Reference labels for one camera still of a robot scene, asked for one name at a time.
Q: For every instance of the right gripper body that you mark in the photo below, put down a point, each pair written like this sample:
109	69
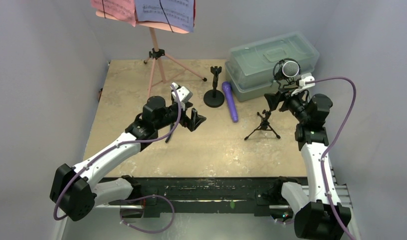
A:
283	101

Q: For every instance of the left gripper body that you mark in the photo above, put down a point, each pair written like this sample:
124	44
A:
184	120

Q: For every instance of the black tripod mic stand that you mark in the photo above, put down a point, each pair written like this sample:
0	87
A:
264	116

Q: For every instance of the black round-base mic stand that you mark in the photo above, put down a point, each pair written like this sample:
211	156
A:
214	98

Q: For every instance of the silver condenser microphone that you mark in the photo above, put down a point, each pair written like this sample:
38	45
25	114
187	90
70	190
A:
286	70

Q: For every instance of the purple microphone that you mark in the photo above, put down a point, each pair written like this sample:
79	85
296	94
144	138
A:
227	90

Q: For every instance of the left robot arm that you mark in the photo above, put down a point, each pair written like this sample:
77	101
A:
77	189

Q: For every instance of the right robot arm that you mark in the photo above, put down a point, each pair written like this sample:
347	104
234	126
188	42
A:
318	214

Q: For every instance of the translucent plastic storage box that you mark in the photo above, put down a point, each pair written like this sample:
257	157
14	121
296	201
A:
249	67

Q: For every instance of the pink music stand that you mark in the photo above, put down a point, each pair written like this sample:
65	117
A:
156	54

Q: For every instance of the blue sheet music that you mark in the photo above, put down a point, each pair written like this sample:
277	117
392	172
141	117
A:
175	13

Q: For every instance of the blue-handled pliers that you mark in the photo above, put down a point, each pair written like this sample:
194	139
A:
168	138

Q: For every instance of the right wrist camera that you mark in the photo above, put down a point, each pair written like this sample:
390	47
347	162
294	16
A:
305	82

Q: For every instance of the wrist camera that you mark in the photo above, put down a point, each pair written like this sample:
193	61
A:
181	94
305	82

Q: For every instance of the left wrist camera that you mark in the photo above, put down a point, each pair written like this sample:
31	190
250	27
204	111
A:
181	94

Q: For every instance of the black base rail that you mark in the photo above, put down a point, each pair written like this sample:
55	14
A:
260	196

